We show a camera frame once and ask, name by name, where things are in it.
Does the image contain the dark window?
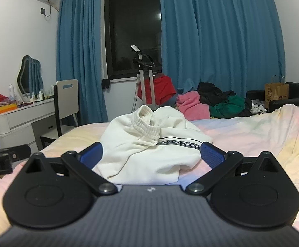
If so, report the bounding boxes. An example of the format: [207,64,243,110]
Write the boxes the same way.
[103,0,163,81]

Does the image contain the garment steamer stand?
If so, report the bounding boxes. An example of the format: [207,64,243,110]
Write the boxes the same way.
[129,45,163,112]

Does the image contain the pastel patterned blanket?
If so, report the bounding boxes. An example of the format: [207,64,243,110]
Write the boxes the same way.
[0,103,299,238]

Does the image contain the red cloth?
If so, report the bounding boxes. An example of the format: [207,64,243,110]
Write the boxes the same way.
[137,73,177,104]

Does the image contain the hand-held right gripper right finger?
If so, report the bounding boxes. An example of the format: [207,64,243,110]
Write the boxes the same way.
[185,142,281,195]

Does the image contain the orange box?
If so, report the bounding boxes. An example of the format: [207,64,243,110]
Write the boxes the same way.
[0,102,18,115]

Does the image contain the wavy framed mirror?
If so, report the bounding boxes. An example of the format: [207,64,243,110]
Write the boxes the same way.
[17,55,44,103]

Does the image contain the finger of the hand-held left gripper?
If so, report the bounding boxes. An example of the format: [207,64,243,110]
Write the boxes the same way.
[0,144,32,160]

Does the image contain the black cloth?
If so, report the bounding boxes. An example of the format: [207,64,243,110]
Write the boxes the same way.
[197,82,237,106]

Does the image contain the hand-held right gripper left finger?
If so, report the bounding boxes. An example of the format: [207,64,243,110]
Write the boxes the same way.
[23,142,118,195]

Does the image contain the white pants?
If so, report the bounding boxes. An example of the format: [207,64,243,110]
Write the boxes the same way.
[92,105,214,186]

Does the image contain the narrow blue curtain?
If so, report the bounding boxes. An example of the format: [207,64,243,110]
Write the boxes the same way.
[56,0,109,127]

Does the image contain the white dressing table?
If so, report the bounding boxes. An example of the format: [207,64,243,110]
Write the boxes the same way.
[0,99,56,150]

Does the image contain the pink cloth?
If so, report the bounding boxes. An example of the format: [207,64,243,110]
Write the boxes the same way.
[176,91,212,122]

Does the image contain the brown paper bag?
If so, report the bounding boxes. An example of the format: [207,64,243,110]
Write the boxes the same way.
[264,76,289,109]

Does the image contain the wide blue curtain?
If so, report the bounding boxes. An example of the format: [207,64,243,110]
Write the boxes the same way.
[157,0,286,95]

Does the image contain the beige black chair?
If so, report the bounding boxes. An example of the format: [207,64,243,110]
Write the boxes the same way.
[38,79,79,150]

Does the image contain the green cloth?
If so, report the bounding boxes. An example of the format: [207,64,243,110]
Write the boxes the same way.
[209,96,247,119]

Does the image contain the row of small cosmetic bottles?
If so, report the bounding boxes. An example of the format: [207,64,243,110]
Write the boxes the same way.
[30,88,55,102]

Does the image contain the black sofa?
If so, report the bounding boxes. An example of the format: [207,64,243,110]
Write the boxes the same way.
[245,82,299,113]

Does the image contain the white grey cloth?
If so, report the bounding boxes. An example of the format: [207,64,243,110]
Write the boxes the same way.
[251,102,268,115]

